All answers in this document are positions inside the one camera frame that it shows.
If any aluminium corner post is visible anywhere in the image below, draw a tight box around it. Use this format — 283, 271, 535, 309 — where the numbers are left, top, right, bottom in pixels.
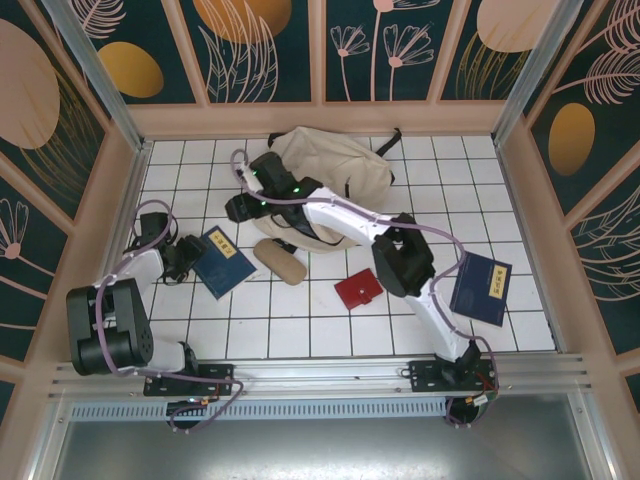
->
492, 0, 584, 146
42, 0, 154, 154

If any aluminium side rail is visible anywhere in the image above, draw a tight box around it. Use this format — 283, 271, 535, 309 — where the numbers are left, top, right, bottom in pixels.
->
493, 139, 571, 354
74, 141, 154, 362

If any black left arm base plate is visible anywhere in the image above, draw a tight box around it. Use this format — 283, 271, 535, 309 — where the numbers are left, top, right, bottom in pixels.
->
143, 363, 236, 397

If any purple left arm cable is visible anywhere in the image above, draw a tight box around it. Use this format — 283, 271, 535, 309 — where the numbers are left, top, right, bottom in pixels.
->
97, 199, 245, 434

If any tan pencil case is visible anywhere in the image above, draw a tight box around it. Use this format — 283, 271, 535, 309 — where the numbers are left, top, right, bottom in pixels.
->
252, 238, 308, 286

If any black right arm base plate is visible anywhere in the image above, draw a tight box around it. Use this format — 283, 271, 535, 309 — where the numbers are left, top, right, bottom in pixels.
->
408, 358, 501, 394

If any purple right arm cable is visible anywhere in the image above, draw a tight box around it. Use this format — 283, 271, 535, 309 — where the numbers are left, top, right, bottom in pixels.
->
230, 148, 504, 429

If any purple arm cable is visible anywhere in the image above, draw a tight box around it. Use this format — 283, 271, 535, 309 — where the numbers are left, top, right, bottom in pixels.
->
97, 199, 245, 434
230, 148, 504, 429

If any slotted grey cable duct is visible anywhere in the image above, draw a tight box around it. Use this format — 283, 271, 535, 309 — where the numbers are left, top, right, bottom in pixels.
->
69, 402, 451, 421

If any dark blue book yellow label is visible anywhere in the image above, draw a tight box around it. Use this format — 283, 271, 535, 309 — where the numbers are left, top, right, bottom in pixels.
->
192, 224, 259, 301
448, 251, 514, 329

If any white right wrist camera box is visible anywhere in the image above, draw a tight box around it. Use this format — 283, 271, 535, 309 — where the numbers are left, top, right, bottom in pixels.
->
238, 162, 264, 194

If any grey metal plate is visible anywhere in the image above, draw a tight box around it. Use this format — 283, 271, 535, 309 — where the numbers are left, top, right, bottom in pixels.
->
27, 418, 619, 480

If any beige canvas backpack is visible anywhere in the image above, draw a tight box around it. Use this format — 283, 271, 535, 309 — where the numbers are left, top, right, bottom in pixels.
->
254, 125, 404, 256

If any red leather wallet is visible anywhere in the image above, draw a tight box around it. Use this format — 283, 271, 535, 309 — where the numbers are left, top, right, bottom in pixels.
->
333, 268, 384, 312

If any aluminium mounting rail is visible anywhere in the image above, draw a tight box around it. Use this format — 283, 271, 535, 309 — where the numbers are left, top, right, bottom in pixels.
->
47, 352, 596, 401

